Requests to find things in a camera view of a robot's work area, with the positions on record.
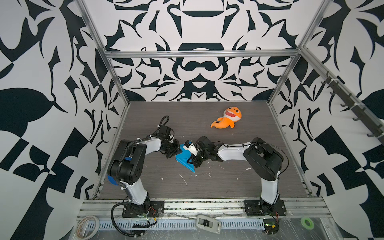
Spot blue square paper sheet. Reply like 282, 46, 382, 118
175, 145, 195, 173

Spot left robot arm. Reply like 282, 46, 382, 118
107, 116, 182, 210

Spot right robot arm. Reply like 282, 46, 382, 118
183, 136, 284, 207

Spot orange shark plush toy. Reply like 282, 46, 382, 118
211, 107, 242, 129

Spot blue round cloth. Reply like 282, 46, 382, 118
107, 157, 132, 186

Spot small black electronics board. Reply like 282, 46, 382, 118
263, 219, 280, 236

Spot green tape roll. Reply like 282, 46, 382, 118
301, 217, 315, 230

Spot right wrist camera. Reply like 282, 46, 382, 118
183, 140, 199, 156

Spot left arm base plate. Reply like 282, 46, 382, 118
122, 201, 165, 218

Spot grey switch box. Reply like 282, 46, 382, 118
196, 215, 222, 234

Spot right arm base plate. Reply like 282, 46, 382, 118
244, 200, 287, 217

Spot black corrugated cable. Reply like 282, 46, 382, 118
110, 200, 157, 238

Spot white slotted cable duct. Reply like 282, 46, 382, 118
99, 219, 265, 231

